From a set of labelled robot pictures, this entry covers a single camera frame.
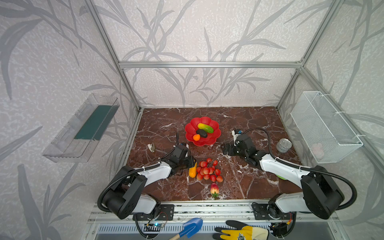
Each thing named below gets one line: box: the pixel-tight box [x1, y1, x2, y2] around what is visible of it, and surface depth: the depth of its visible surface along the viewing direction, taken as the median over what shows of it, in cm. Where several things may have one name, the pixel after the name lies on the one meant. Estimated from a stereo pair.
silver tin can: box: [276, 138, 292, 153], surface depth 96 cm
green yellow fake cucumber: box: [197, 123, 214, 134], surface depth 106 cm
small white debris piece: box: [147, 142, 156, 153], surface depth 98 cm
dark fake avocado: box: [196, 129, 207, 138], surface depth 103 cm
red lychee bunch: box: [196, 158, 224, 183], surface depth 85 cm
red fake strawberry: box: [210, 182, 220, 200], surface depth 79 cm
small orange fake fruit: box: [193, 134, 201, 141], surface depth 101 cm
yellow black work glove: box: [213, 220, 269, 240], surface depth 67 cm
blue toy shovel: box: [169, 217, 203, 240], surface depth 71 cm
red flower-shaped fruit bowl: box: [184, 116, 222, 147], surface depth 107 cm
